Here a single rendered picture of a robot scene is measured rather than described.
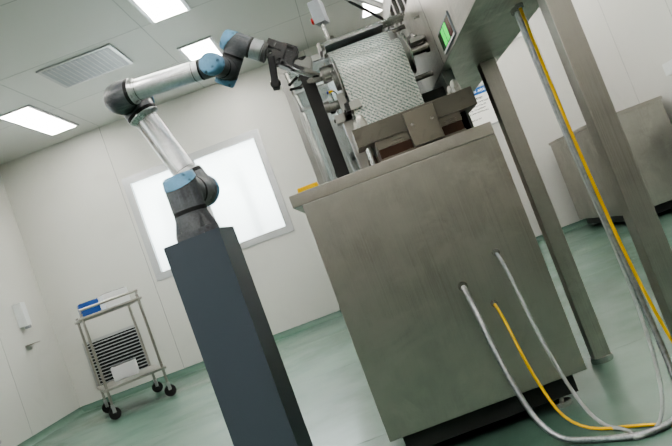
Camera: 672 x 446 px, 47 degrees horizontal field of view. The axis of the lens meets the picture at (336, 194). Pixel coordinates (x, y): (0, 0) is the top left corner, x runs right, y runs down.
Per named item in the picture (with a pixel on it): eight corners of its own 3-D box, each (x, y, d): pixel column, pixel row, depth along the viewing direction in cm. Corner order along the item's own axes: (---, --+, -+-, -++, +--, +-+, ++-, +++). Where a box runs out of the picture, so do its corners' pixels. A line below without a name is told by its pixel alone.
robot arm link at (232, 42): (221, 51, 277) (228, 28, 276) (249, 61, 276) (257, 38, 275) (216, 49, 269) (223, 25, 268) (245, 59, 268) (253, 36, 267)
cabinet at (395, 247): (379, 350, 482) (331, 221, 487) (475, 314, 481) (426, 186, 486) (399, 475, 230) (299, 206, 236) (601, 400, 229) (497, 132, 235)
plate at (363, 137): (358, 153, 258) (352, 137, 258) (470, 111, 258) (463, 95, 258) (358, 148, 242) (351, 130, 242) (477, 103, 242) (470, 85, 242)
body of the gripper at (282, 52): (299, 47, 267) (266, 35, 268) (291, 70, 267) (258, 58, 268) (301, 52, 275) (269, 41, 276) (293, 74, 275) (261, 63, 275)
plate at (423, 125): (414, 147, 241) (401, 115, 242) (444, 136, 241) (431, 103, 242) (414, 146, 239) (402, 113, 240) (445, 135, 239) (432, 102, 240)
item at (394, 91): (363, 137, 262) (344, 87, 264) (428, 113, 262) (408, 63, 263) (363, 137, 262) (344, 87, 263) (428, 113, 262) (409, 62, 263)
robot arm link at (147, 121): (188, 216, 270) (100, 96, 277) (205, 214, 285) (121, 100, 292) (213, 194, 268) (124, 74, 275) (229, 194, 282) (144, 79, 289)
